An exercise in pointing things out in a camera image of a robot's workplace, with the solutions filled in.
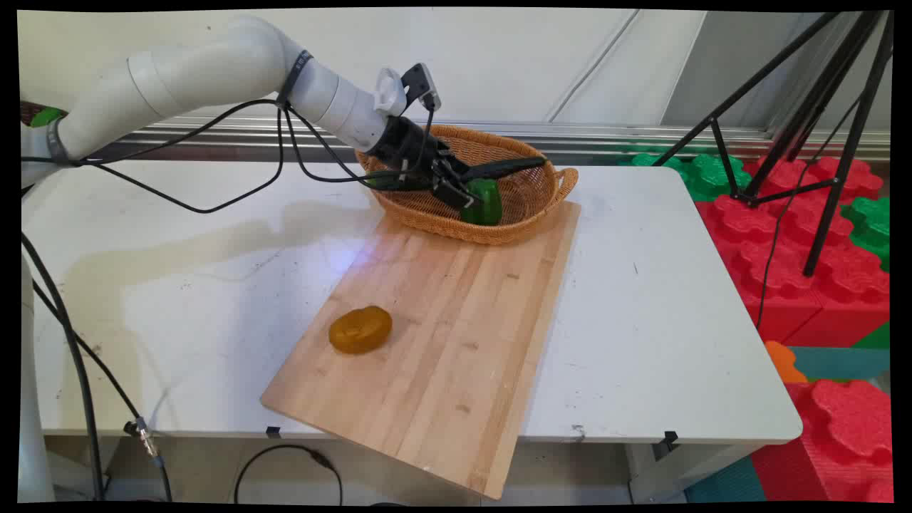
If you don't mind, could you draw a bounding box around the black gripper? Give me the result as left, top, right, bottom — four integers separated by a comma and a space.
369, 115, 482, 212

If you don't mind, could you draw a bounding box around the brown potato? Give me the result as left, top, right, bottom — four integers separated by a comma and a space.
328, 306, 393, 356

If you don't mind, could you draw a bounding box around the green bell pepper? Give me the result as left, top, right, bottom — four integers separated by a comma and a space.
460, 178, 504, 227

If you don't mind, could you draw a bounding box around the long dark green cucumber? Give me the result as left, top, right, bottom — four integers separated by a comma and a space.
365, 157, 548, 192

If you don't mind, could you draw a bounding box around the oval wicker basket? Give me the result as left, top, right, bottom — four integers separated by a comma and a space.
355, 125, 579, 247

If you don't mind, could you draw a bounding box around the wooden cutting board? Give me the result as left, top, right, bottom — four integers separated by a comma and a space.
260, 201, 581, 499

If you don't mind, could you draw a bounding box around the red foam block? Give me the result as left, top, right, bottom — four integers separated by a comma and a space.
750, 379, 895, 503
695, 192, 891, 348
741, 155, 884, 202

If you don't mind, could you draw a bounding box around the white table leg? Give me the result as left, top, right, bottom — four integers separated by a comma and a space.
626, 440, 760, 505

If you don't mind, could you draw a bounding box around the orange foam piece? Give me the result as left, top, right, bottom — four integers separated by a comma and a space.
765, 341, 809, 384

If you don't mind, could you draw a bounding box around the black tripod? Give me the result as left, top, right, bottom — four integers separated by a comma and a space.
652, 11, 895, 279

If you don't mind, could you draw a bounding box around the teal foam mat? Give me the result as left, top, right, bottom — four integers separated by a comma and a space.
787, 346, 891, 383

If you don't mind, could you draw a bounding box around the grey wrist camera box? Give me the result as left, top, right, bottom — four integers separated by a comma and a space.
401, 63, 442, 111

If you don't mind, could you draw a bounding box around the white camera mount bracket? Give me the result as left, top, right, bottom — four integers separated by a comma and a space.
374, 68, 408, 116

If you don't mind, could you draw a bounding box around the short black arm cable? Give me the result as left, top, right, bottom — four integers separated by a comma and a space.
284, 89, 437, 186

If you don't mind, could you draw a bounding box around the aluminium window rail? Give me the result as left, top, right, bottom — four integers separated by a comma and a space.
93, 116, 891, 163

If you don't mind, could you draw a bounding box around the black arm cable strap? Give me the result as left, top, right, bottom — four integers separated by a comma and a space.
276, 50, 314, 109

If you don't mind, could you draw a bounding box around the black looped cable with plug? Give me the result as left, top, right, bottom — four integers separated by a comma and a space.
234, 445, 344, 505

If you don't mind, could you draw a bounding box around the thin black tripod cable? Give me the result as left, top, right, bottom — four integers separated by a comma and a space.
755, 93, 866, 332

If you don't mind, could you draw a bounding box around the black cable with metal connector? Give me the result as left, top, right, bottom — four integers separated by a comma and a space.
32, 278, 175, 503

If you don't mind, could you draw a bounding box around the thick black cable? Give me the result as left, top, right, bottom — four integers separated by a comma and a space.
20, 232, 108, 503

